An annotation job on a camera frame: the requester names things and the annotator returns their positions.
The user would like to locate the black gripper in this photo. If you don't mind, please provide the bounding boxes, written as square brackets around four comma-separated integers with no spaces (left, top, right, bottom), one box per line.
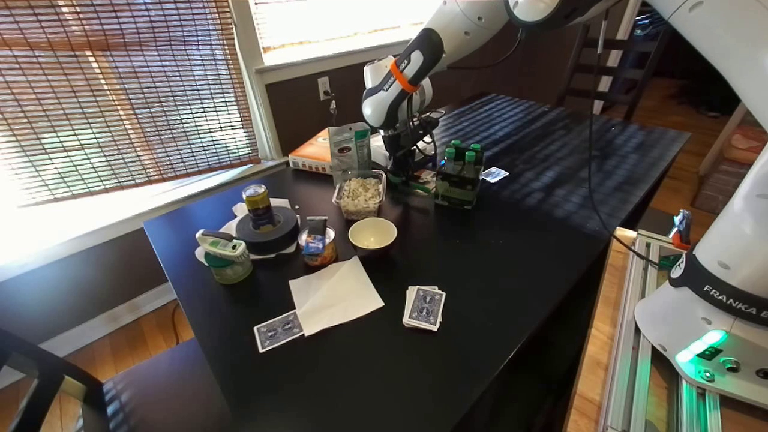
[383,114,440,172]

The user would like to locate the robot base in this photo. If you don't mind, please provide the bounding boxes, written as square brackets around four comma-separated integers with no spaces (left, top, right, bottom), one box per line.
[633,0,768,407]

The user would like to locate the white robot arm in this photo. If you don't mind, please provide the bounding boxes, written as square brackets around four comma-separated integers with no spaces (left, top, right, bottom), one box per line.
[362,0,616,172]

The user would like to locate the green bottle carrier box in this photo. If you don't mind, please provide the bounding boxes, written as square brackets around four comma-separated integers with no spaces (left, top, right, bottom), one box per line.
[434,139,485,209]

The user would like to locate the green white carton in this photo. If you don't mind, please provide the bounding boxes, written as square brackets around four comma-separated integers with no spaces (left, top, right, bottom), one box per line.
[329,122,372,179]

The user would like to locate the clear pumpkin seed container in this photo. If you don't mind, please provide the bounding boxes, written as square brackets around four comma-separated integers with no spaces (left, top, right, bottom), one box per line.
[332,169,386,220]

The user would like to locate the orange book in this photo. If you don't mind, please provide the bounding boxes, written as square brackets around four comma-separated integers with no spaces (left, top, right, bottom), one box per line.
[287,128,332,175]

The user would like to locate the playing card near carrier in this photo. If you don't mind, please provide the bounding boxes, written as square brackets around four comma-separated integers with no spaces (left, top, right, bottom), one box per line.
[480,164,509,184]

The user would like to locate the white bowl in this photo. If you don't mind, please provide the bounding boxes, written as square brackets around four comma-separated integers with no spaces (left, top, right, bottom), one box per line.
[347,215,399,251]

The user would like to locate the orange snack cup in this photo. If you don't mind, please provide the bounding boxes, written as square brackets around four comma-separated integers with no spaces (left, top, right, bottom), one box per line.
[297,215,335,269]

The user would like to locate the small glass jar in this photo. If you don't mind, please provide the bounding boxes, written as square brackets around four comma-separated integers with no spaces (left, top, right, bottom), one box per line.
[242,182,274,226]

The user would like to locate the white paper napkin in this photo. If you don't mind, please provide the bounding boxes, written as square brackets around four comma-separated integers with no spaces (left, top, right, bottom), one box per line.
[287,256,383,335]

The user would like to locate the green white tape dispenser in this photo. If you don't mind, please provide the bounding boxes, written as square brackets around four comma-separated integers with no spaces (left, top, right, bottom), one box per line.
[194,229,252,286]

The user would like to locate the single playing card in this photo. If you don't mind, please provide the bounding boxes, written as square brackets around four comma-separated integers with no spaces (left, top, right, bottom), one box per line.
[255,308,303,352]

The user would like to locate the window blind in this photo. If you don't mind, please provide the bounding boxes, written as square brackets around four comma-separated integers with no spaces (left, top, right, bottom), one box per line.
[0,0,260,206]

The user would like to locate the dark wooden chair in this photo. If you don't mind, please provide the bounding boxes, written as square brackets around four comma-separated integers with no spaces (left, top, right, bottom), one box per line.
[0,329,129,432]

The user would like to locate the black cable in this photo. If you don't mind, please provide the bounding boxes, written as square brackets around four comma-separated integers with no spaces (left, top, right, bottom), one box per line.
[584,22,681,270]

